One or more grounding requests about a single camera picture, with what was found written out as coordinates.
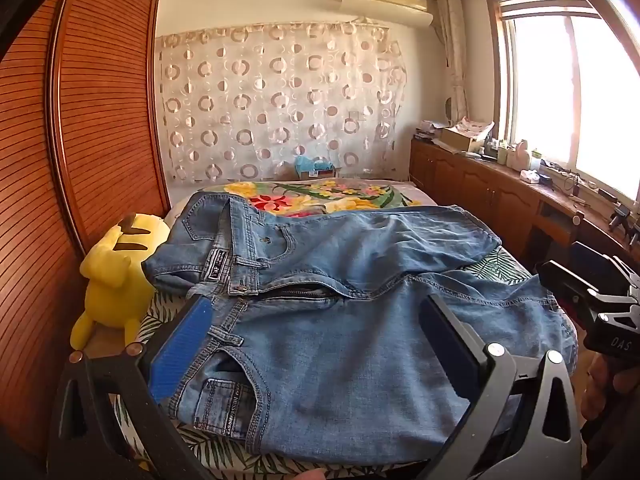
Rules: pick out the circle patterned wall curtain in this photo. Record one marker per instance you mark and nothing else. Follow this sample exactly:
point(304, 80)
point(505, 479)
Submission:
point(280, 105)

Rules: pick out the bed with floral sheet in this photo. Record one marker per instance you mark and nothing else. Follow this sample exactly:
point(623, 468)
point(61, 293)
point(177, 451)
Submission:
point(320, 195)

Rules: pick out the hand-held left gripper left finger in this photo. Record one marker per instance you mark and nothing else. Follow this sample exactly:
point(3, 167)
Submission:
point(175, 350)

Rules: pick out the person's right hand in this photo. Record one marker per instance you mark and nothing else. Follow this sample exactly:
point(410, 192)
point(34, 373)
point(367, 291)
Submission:
point(600, 390)

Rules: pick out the blue tissue box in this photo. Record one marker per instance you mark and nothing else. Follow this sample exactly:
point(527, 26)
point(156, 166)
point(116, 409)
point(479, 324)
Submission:
point(312, 164)

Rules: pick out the cardboard box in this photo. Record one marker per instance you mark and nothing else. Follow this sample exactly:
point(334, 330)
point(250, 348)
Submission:
point(460, 140)

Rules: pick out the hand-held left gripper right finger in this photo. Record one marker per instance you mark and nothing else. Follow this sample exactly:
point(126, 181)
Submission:
point(447, 345)

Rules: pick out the yellow plush toy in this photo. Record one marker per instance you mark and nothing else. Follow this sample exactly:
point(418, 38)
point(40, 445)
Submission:
point(117, 280)

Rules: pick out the cream window curtain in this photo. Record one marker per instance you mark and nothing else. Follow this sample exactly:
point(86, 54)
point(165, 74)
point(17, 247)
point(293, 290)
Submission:
point(455, 50)

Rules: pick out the wooden framed window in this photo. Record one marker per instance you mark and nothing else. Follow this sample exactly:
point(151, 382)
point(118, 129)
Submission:
point(575, 85)

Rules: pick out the small black tripod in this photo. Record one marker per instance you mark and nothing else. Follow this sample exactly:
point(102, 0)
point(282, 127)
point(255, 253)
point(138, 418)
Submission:
point(625, 222)

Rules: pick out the white tissue pack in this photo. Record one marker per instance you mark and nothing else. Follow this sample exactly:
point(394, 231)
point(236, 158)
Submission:
point(529, 176)

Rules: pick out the wooden louvered wardrobe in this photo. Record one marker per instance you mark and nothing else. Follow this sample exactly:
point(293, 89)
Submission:
point(75, 135)

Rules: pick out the blue denim pants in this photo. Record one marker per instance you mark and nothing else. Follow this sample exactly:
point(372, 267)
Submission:
point(350, 320)

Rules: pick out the long wooden cabinet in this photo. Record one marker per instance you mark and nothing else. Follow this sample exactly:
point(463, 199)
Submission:
point(475, 185)

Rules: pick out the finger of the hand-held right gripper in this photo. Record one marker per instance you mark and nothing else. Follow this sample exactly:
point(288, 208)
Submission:
point(597, 262)
point(567, 290)

